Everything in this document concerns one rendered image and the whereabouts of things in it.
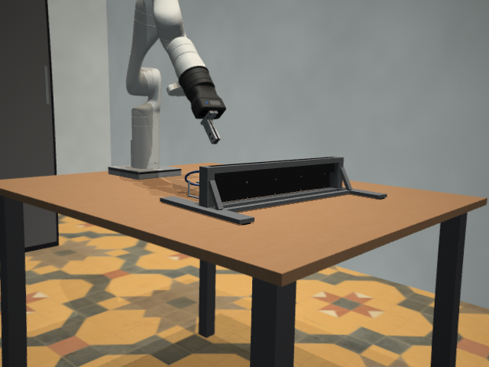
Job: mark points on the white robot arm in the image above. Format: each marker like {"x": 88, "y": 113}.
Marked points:
{"x": 152, "y": 17}

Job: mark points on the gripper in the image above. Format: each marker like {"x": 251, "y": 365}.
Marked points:
{"x": 196, "y": 84}

